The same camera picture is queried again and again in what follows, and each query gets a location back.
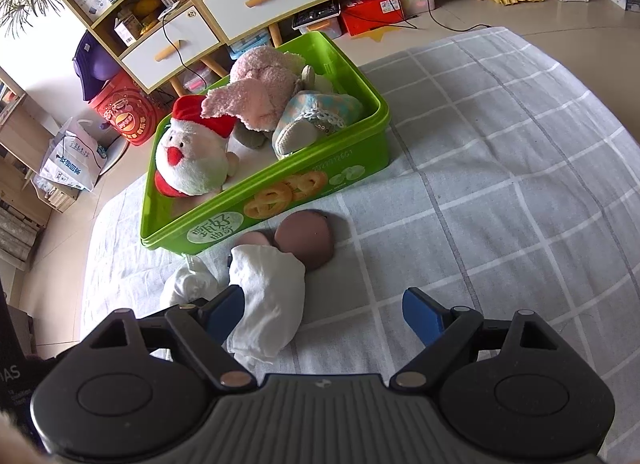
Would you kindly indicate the grey checked blanket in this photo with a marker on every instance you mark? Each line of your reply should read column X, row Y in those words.
column 500, row 194

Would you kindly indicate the blue-lidded storage box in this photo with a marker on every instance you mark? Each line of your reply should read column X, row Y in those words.
column 250, row 43

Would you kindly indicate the rabbit doll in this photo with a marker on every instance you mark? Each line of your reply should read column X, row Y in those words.
column 320, row 108

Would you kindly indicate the black flat device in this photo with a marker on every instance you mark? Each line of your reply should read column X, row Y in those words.
column 317, row 21

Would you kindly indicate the brown-headed doll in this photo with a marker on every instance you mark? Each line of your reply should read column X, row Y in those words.
column 270, row 294

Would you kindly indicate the wooden bookshelf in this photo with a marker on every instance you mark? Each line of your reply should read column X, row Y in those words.
column 20, row 168

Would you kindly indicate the pink plush toy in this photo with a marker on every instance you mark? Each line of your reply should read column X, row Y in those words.
column 260, row 93

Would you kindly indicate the dark printed cloth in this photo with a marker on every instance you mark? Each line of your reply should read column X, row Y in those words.
column 12, row 344

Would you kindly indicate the green plastic box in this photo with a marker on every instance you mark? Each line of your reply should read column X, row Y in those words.
column 350, row 153

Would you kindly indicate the wide white cabinet drawer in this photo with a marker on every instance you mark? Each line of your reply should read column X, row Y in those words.
column 262, row 1

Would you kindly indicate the white plush with red hat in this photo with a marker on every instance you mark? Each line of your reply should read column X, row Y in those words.
column 190, row 153

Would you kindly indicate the red printed bucket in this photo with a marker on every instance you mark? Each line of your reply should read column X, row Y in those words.
column 127, row 113

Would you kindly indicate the grey-green knit toy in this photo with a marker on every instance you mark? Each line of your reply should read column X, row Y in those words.
column 250, row 136

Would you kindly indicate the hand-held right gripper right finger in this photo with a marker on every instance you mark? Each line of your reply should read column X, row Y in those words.
column 425, row 316

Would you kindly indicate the small white cabinet drawer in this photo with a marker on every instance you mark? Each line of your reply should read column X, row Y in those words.
column 172, row 46

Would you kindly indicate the purple plush cushion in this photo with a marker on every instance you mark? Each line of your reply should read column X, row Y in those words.
column 95, row 63

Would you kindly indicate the white paper bag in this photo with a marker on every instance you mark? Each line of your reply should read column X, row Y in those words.
column 72, row 158

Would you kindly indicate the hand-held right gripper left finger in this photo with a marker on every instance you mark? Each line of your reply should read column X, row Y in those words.
column 222, row 314

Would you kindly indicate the clear storage box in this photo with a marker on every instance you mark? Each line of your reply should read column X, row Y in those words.
column 200, row 79

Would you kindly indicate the yellow toy on shelf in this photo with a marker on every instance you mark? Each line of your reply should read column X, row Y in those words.
column 146, row 6

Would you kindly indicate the red cardboard box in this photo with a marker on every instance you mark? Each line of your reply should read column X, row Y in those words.
column 372, row 11

